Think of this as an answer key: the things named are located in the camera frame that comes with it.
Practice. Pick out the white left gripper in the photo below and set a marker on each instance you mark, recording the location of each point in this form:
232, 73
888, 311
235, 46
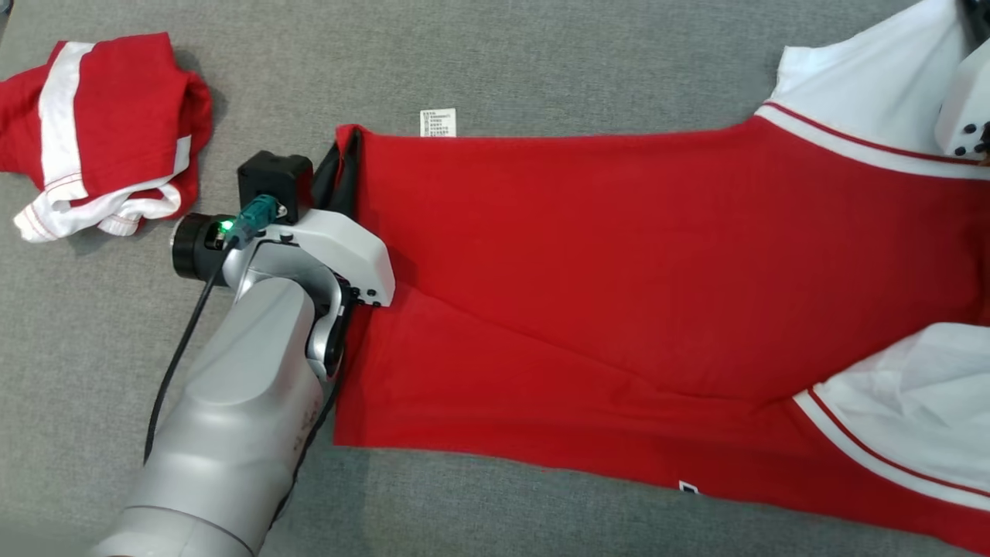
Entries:
348, 251

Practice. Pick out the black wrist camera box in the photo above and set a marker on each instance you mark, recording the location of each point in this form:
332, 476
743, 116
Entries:
274, 174

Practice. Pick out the red and white shirt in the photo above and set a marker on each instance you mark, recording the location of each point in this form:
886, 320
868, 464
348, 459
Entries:
619, 255

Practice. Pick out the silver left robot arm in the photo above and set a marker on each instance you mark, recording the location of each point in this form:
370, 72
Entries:
232, 410

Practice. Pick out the red shorts with white stripe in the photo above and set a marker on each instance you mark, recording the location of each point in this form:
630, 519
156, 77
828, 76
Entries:
116, 100

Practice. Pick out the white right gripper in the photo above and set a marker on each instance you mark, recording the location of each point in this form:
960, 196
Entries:
967, 100

